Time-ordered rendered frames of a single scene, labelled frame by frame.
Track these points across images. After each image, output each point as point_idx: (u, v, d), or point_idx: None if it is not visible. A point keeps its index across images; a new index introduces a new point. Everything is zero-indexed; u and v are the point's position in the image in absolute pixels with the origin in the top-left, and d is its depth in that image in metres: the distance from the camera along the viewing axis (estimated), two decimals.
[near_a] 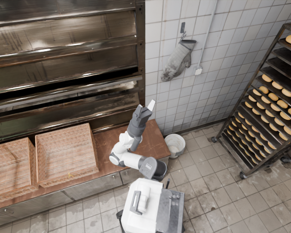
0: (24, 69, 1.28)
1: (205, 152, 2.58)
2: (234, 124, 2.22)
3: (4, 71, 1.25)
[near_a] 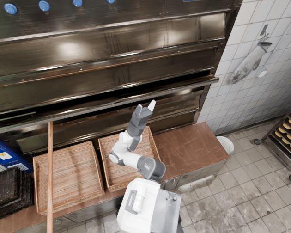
0: (111, 72, 1.26)
1: (249, 154, 2.56)
2: (286, 126, 2.20)
3: (93, 75, 1.23)
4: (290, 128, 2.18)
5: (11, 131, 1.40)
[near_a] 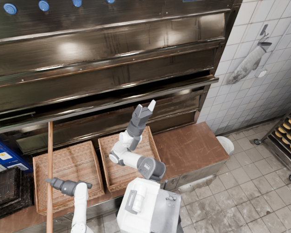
0: (111, 72, 1.26)
1: (249, 154, 2.56)
2: (286, 126, 2.20)
3: (93, 75, 1.23)
4: (290, 128, 2.18)
5: (11, 131, 1.40)
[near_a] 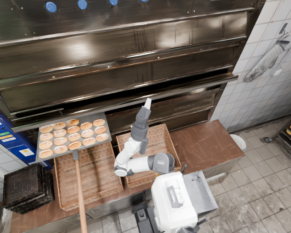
0: (135, 70, 1.28)
1: (260, 152, 2.58)
2: None
3: (118, 72, 1.25)
4: None
5: (35, 128, 1.42)
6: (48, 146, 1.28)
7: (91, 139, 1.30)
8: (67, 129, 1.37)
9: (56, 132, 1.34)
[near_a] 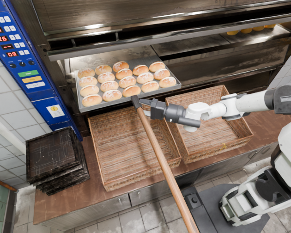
0: None
1: None
2: None
3: None
4: None
5: (69, 75, 1.03)
6: (94, 91, 0.89)
7: (155, 82, 0.90)
8: (116, 73, 0.98)
9: (103, 76, 0.94)
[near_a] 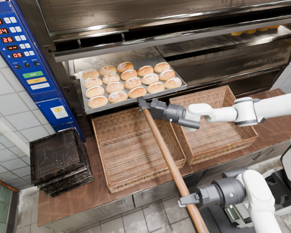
0: None
1: None
2: None
3: None
4: None
5: (74, 76, 1.02)
6: (100, 93, 0.88)
7: (161, 83, 0.90)
8: (121, 74, 0.97)
9: (108, 77, 0.93)
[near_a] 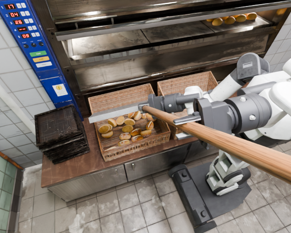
0: None
1: None
2: None
3: None
4: None
5: (73, 57, 1.19)
6: (108, 124, 1.50)
7: (135, 112, 1.57)
8: (130, 131, 1.46)
9: (123, 135, 1.41)
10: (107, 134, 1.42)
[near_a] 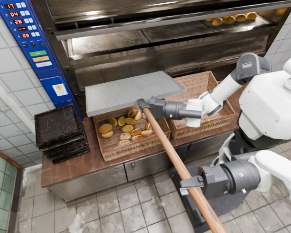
0: None
1: None
2: None
3: None
4: None
5: (72, 57, 1.19)
6: (108, 124, 1.50)
7: (135, 112, 1.56)
8: (130, 131, 1.46)
9: (123, 135, 1.41)
10: (107, 134, 1.42)
